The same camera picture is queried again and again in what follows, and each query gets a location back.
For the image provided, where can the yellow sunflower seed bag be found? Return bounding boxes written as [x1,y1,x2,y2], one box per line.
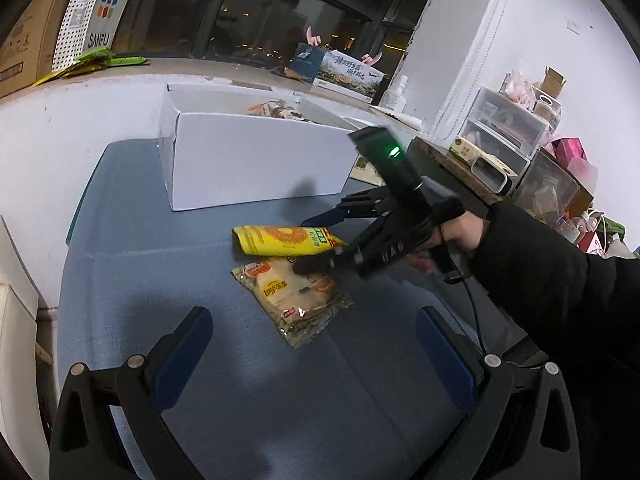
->
[232,226,346,257]

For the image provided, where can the white orange noodle snack bag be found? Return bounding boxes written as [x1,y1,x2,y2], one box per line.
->
[246,100,314,124]

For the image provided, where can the right forearm black sleeve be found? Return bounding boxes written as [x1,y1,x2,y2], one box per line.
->
[470,203,639,479]

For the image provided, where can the right hand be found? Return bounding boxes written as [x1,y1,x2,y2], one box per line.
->
[405,211,489,274]

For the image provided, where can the small rice cracker bag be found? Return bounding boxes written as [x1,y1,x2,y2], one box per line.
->
[231,257,354,349]

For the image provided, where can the beige tissue pack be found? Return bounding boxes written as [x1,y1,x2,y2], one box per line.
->
[349,156,385,186]

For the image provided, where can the white grey device on desk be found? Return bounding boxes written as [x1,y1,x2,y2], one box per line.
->
[471,154,516,196]

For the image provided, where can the white plastic bottle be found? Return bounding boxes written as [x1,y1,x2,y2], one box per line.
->
[380,75,408,113]

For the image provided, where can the clear drawer organizer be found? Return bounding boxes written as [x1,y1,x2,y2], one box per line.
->
[458,87,549,177]

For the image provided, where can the white cardboard storage box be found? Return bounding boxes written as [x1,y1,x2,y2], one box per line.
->
[157,84,357,211]

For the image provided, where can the clear acrylic container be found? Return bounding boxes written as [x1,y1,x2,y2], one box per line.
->
[512,150,579,228]

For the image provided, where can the landscape printed carton box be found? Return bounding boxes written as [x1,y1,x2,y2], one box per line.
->
[290,44,384,103]

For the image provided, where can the brown paper scrap on sill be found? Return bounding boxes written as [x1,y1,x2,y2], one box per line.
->
[283,67,312,84]

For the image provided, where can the cream sofa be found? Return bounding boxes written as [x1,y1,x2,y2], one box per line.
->
[1,226,50,479]

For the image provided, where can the pink box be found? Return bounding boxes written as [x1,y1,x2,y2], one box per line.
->
[552,136,587,165]

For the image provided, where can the green snack packets on sill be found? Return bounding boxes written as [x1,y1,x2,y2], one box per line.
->
[32,47,148,88]

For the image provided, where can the white SANFU shopping bag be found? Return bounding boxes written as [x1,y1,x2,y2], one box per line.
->
[52,0,128,72]

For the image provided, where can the brown cardboard box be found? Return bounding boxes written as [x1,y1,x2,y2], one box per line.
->
[0,0,70,98]

